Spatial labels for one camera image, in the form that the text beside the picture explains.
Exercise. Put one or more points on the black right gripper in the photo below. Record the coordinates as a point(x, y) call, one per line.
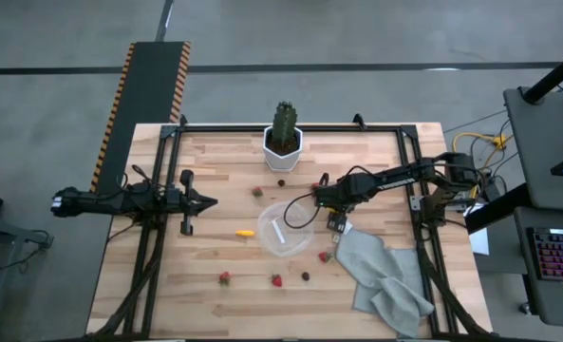
point(345, 190)

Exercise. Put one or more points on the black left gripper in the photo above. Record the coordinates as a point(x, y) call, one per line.
point(187, 223)

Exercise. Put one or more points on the small yellow elongated fruit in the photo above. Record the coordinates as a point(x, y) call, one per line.
point(245, 233)

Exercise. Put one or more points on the red toy strawberry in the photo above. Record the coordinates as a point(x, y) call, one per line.
point(224, 277)
point(276, 281)
point(324, 257)
point(257, 192)

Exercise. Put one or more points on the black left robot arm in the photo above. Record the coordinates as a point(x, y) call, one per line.
point(96, 202)

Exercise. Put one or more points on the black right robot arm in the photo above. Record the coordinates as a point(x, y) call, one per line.
point(404, 178)

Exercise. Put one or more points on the clear plastic tupperware container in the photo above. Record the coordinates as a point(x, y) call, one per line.
point(295, 242)

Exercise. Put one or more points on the white towel tag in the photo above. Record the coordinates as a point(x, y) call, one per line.
point(347, 228)

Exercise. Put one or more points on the green cactus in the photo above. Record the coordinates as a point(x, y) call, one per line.
point(284, 123)

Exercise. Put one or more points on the grey cloth towel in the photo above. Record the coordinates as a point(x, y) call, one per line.
point(376, 266)

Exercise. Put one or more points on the black yellow-striped floor mat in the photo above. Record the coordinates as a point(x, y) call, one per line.
point(153, 81)

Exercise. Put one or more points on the white paper sheet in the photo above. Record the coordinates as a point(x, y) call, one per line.
point(479, 243)

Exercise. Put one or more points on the black support pole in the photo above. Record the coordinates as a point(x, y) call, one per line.
point(492, 209)
point(551, 76)

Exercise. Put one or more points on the grey desk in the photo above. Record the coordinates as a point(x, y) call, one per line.
point(537, 142)
point(556, 304)

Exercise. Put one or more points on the rainbow backlit keyboard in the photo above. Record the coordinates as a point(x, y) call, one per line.
point(558, 254)

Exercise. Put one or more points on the black aluminium table frame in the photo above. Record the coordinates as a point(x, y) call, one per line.
point(338, 128)

